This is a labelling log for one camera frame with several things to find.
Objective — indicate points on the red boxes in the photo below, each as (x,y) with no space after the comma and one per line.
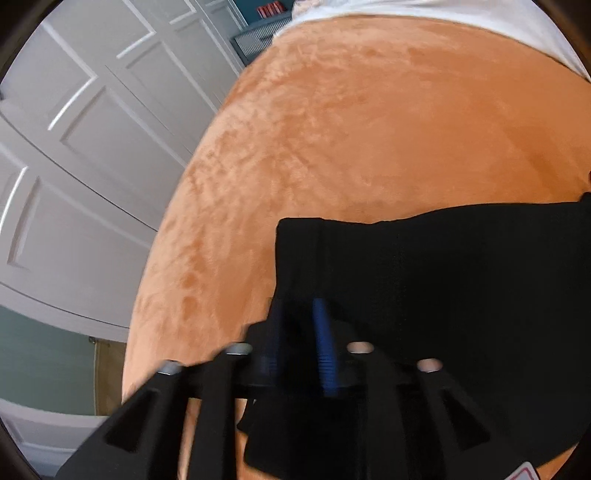
(270,10)

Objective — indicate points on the orange plush blanket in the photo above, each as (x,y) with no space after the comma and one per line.
(369,138)

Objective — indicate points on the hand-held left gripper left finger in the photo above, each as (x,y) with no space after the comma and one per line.
(272,337)

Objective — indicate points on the white bed sheet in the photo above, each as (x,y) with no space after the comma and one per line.
(461,18)

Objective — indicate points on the white panelled wardrobe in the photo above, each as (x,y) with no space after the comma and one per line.
(92,138)

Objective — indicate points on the blue nightstand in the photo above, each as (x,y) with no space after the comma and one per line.
(251,44)

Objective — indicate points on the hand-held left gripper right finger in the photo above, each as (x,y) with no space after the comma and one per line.
(325,341)

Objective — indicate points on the black pants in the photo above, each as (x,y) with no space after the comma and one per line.
(438,277)

